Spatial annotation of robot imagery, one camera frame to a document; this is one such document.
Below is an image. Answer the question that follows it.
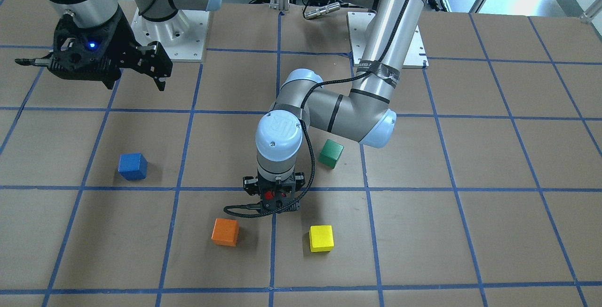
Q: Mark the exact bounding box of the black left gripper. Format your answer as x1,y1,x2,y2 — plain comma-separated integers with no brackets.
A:
243,173,305,213

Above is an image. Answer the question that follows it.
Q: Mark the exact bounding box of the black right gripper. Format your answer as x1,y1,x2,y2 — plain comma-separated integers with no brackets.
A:
15,14,174,92

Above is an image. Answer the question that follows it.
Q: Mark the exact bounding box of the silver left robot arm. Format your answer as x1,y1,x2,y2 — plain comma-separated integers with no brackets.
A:
243,0,427,218

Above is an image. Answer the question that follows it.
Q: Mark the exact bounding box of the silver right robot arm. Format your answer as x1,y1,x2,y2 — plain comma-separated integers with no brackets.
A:
15,0,222,91

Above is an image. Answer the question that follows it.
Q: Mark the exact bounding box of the orange wooden block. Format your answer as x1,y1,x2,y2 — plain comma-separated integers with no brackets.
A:
211,218,239,247

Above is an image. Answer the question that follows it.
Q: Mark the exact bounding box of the yellow wooden block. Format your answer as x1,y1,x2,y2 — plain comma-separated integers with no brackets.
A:
309,224,335,252

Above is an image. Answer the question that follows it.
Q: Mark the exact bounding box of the green wooden block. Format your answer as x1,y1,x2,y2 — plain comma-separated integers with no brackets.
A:
318,139,344,169

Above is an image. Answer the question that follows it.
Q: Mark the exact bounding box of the blue wooden block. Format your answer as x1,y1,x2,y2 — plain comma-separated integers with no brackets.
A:
118,153,148,181

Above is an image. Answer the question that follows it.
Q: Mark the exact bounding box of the silver cylindrical connector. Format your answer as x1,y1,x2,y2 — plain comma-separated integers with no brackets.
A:
303,1,341,20

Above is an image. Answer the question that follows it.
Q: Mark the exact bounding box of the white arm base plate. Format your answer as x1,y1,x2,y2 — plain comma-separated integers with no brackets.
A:
131,10,212,63
347,11,429,69

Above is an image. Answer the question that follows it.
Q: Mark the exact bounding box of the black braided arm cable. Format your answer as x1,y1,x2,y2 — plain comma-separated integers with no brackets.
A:
224,0,421,219

